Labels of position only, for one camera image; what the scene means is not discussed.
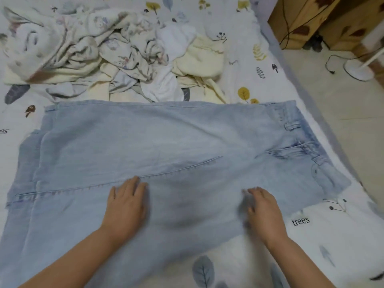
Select person's right hand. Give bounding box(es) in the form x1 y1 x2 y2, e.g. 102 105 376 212
242 187 289 246

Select person's left hand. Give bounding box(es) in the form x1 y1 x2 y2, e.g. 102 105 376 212
101 176 148 244

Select bed with leaf print bedding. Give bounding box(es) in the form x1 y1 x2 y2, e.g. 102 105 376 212
0 0 384 288

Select light blue denim jeans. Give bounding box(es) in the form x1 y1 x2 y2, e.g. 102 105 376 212
0 99 354 288

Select person's left forearm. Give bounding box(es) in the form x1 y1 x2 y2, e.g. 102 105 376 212
21 228 130 288

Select person's right forearm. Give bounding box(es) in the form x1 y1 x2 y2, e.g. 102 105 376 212
267 234 337 288

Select white standing fan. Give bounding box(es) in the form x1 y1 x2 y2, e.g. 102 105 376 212
343 21 384 83

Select dark shoe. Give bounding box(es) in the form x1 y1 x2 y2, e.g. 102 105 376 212
313 33 325 53
302 36 317 53

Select wooden dressing table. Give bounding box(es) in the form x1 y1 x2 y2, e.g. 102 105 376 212
268 0 384 53

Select black fan cable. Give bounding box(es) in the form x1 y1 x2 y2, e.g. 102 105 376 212
325 52 358 76

